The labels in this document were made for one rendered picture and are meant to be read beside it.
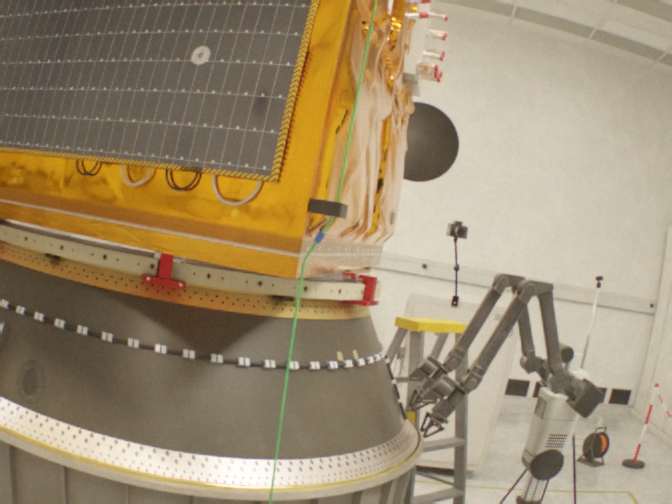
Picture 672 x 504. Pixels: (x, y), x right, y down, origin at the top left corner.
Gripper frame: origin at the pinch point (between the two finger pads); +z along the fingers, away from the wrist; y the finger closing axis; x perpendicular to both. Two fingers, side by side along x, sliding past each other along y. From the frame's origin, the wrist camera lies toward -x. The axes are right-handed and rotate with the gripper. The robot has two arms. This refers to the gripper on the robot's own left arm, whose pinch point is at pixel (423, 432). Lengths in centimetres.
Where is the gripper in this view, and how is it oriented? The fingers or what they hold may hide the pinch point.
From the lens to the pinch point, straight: 268.6
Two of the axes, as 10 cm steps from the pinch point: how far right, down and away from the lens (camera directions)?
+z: -6.4, 7.7, 0.0
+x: 7.7, 6.4, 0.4
